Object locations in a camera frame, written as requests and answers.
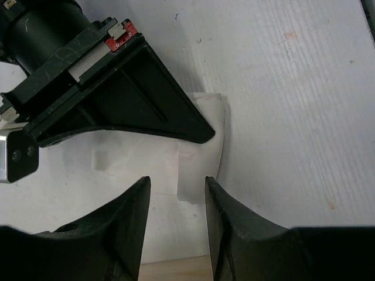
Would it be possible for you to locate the wooden compartment tray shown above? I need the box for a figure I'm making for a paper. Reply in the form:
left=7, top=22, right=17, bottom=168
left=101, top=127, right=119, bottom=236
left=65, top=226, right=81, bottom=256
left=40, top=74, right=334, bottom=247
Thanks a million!
left=138, top=256, right=213, bottom=281

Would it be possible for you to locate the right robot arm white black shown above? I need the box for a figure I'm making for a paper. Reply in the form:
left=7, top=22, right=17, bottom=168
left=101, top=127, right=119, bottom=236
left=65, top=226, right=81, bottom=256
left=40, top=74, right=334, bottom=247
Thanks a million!
left=1, top=1, right=215, bottom=148

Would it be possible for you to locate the white underwear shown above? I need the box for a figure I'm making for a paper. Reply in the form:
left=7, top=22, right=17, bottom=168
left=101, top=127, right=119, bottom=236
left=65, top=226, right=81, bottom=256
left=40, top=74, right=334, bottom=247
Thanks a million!
left=91, top=92, right=224, bottom=263

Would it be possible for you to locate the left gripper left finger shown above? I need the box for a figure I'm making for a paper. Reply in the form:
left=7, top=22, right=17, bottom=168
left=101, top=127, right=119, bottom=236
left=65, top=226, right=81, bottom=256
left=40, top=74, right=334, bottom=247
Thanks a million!
left=1, top=177, right=151, bottom=280

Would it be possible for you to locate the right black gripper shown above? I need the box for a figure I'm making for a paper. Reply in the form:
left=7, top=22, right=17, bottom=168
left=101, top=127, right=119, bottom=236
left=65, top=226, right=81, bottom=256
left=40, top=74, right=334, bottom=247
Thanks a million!
left=1, top=1, right=215, bottom=146

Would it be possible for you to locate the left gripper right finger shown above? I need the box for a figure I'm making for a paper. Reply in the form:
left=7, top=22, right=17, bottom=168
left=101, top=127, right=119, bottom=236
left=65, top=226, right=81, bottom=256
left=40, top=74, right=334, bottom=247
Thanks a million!
left=204, top=177, right=374, bottom=280

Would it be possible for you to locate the right wrist camera red tip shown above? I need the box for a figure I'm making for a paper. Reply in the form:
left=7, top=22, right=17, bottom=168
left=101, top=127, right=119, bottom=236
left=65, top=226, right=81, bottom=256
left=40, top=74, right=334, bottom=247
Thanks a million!
left=67, top=18, right=138, bottom=83

